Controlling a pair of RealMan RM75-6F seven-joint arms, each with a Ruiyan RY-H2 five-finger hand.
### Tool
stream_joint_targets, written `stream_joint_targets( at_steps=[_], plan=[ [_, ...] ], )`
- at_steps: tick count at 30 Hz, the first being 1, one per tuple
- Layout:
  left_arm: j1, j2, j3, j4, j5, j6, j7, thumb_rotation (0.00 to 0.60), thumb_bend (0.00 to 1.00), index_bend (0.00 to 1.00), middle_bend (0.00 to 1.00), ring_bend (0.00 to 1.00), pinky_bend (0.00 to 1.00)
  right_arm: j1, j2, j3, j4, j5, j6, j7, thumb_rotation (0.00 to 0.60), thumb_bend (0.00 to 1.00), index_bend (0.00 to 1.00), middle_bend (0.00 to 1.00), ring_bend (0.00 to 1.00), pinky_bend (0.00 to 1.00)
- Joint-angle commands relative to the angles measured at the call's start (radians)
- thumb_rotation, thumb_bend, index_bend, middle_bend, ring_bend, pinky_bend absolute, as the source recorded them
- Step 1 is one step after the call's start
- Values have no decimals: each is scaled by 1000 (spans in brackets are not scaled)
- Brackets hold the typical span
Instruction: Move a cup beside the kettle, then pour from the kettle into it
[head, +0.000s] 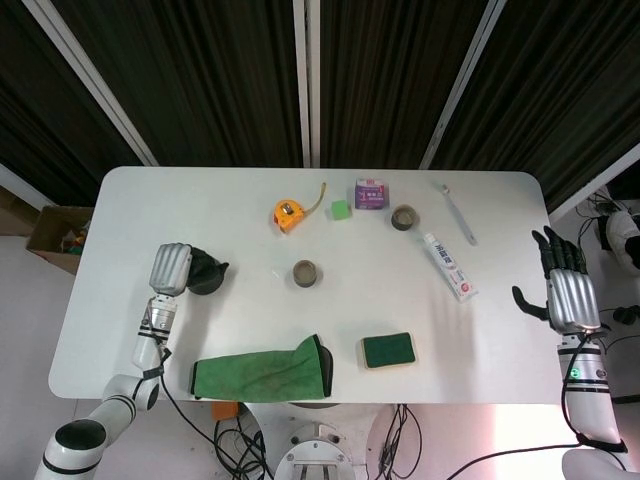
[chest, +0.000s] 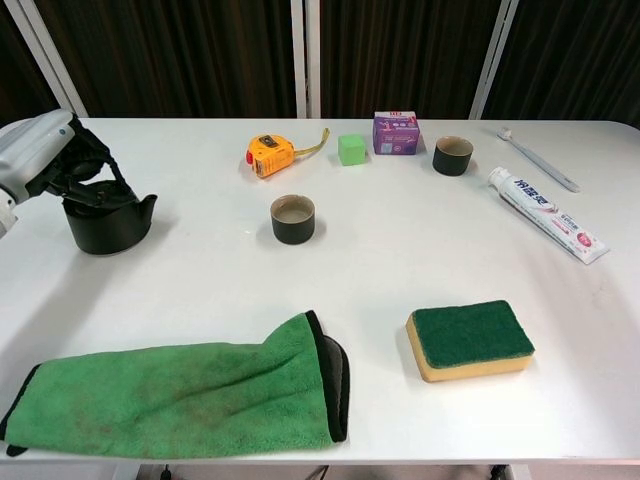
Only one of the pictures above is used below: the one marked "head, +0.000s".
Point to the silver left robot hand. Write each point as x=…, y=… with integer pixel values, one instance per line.
x=171, y=270

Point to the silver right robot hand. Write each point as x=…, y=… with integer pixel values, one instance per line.
x=572, y=300

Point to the black teapot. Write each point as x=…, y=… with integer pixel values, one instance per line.
x=207, y=275

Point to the dark ceramic tea cup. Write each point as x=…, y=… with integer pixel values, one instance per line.
x=306, y=275
x=405, y=218

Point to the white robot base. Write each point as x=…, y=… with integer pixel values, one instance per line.
x=315, y=455

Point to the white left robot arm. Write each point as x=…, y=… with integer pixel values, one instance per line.
x=147, y=345

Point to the small black floor object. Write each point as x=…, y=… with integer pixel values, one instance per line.
x=625, y=315

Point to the white rounded device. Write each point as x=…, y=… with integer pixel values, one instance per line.
x=622, y=235

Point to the brown cardboard box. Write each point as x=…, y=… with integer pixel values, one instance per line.
x=50, y=235

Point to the white toothpaste tube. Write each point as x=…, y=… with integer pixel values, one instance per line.
x=449, y=267

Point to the orange tape measure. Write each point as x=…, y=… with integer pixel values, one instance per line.
x=287, y=215

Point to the green microfibre cloth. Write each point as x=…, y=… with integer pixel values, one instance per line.
x=260, y=372

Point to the grey toothbrush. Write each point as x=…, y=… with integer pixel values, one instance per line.
x=457, y=215

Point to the orange object under table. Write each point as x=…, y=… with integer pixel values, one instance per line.
x=224, y=411

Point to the green cube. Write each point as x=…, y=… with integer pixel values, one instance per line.
x=341, y=210

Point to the green and yellow sponge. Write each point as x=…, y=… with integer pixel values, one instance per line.
x=389, y=350

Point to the dark curtain panel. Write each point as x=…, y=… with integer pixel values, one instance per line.
x=200, y=75
x=565, y=75
x=40, y=100
x=380, y=75

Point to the purple cardboard box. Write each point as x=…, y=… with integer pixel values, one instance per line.
x=371, y=195

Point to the white metal frame post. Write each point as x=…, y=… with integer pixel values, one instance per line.
x=301, y=75
x=90, y=75
x=20, y=185
x=595, y=185
x=460, y=85

